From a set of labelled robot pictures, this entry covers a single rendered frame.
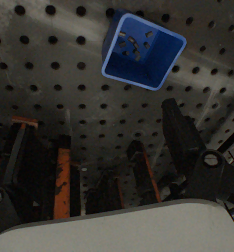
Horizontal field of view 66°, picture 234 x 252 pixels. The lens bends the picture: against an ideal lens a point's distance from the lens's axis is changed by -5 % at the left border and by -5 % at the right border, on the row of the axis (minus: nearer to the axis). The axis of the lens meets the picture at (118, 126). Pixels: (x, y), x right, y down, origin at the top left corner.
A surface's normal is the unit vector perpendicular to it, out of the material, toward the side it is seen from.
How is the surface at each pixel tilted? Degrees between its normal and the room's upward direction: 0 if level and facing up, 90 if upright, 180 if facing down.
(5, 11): 0
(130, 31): 0
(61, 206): 90
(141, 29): 0
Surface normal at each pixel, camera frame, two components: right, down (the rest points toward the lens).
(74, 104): 0.15, 0.68
